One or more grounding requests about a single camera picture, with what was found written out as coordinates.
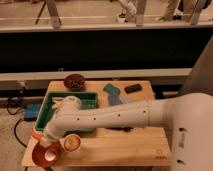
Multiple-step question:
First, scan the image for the dark brown woven bowl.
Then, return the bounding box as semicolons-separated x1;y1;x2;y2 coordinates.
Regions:
64;74;85;90

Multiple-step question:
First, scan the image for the wooden table board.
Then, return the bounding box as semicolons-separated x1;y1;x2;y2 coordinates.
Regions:
22;80;171;168

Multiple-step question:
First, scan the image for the green plastic tray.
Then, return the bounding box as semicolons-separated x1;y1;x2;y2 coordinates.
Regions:
35;91;98;131

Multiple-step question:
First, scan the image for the red bowl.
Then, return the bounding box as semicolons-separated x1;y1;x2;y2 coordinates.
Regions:
32;141;62;167

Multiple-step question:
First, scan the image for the beige item in tray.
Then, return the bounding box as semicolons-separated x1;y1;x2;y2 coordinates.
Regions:
52;97;64;109

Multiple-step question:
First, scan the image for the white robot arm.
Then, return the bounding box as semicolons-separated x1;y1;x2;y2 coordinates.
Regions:
41;93;213;171

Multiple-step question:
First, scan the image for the black cable on floor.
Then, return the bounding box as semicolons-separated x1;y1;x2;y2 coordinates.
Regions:
6;89;28;148

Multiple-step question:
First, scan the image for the blue cloth piece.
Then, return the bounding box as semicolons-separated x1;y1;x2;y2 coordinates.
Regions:
107;94;131;106

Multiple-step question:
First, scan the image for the teal sponge block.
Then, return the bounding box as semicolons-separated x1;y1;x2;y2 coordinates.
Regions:
103;83;120;95

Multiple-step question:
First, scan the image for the red chili pepper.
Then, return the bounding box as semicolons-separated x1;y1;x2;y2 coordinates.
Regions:
31;131;43;140

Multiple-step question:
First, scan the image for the blue box on floor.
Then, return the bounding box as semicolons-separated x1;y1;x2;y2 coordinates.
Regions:
24;104;40;121

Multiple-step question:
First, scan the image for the small orange cup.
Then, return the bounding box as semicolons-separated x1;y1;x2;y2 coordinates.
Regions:
64;134;81;152

